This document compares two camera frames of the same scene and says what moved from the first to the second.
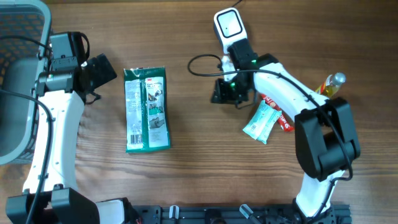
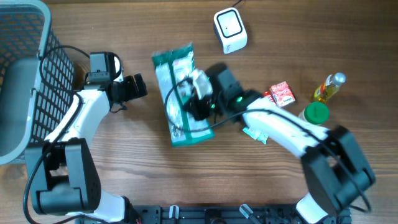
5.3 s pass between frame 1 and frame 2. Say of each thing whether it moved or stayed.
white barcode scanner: stayed
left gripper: moved
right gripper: moved
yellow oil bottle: stayed
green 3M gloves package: moved
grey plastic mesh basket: stayed
